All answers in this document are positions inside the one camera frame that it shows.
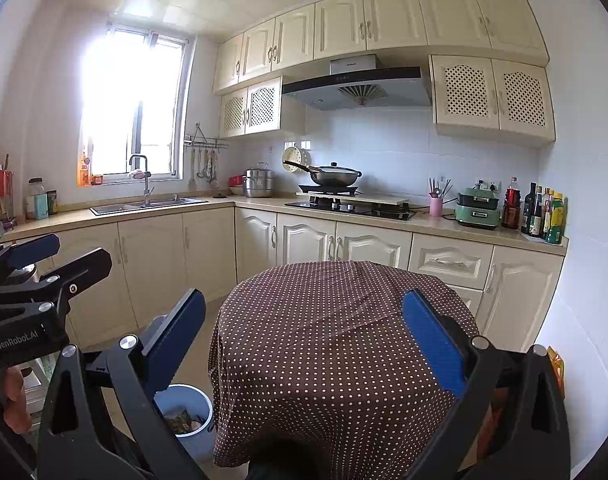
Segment orange plastic bag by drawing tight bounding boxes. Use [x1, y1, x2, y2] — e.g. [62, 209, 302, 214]
[548, 346, 566, 398]

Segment cream upper cabinet row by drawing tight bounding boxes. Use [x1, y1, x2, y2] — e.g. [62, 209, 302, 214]
[213, 0, 550, 96]

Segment small cream lattice cabinet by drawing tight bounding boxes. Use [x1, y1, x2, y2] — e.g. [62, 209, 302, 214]
[219, 76, 305, 139]

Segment amber sauce bottle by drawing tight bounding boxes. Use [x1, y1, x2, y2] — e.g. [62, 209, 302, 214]
[541, 187, 555, 241]

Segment brown polka-dot tablecloth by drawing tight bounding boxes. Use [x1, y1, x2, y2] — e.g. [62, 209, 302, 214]
[208, 260, 481, 480]

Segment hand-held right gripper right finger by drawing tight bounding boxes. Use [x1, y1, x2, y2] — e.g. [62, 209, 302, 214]
[402, 288, 571, 480]

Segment orange item on windowsill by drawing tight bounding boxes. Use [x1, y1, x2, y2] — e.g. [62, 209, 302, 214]
[78, 147, 104, 187]

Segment black gas stove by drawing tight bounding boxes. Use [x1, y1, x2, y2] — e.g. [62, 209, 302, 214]
[285, 197, 417, 222]

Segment kitchen window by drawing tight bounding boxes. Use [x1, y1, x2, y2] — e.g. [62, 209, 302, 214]
[76, 20, 192, 188]

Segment steel faucet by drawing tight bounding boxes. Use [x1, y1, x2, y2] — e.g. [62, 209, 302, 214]
[128, 154, 155, 207]

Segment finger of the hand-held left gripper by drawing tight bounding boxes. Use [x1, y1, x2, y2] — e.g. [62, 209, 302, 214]
[0, 247, 113, 328]
[0, 232, 60, 286]

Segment person's left hand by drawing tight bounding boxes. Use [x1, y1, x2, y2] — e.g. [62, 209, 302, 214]
[1, 365, 34, 433]

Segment blue plastic bin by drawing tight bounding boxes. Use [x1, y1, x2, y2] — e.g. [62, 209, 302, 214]
[154, 384, 215, 463]

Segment pink utensil holder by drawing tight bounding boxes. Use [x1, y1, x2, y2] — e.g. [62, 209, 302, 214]
[428, 176, 453, 217]

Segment range hood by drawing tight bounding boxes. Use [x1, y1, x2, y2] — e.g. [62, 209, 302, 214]
[281, 54, 433, 111]

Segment white dotted colander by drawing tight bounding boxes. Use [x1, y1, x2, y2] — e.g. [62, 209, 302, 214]
[282, 144, 312, 173]

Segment cream lower cabinets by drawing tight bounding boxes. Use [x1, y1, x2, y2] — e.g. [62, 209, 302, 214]
[1, 195, 569, 356]

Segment black wok with lid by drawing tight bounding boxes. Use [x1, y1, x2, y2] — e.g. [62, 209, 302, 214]
[283, 160, 363, 187]

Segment steel steamer pot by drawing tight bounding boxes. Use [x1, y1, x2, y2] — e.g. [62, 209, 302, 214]
[242, 162, 275, 198]

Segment large cream lattice cabinet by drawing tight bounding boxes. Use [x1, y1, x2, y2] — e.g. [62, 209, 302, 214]
[429, 54, 557, 148]

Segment red kitchen tools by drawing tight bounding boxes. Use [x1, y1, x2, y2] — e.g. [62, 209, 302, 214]
[0, 154, 15, 218]

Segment steel utensil rail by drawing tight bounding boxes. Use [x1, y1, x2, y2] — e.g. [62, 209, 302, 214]
[184, 122, 229, 150]

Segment steel sink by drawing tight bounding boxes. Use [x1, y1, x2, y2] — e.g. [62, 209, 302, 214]
[90, 196, 209, 216]

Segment dark sauce bottle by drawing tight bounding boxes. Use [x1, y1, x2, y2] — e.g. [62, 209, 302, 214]
[521, 182, 537, 235]
[529, 186, 545, 238]

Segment glass jar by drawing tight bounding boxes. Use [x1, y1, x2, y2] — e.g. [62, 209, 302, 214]
[25, 177, 47, 220]

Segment green electric cooker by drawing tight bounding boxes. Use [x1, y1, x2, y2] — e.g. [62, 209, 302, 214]
[454, 187, 501, 231]

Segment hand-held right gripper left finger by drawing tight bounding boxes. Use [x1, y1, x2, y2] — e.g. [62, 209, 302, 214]
[36, 287, 207, 480]

